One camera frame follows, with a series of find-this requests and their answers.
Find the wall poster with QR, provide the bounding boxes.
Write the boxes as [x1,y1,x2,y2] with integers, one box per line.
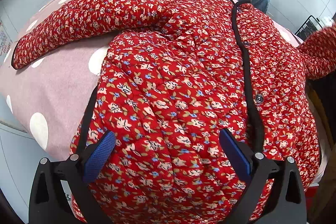
[0,22,12,65]

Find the pink polka dot blanket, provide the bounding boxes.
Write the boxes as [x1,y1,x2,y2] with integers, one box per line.
[0,0,302,162]

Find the red floral quilted jacket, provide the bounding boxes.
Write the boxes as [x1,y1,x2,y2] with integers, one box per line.
[11,0,335,223]

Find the black wire rack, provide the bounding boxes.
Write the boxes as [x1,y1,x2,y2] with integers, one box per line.
[294,15,322,40]

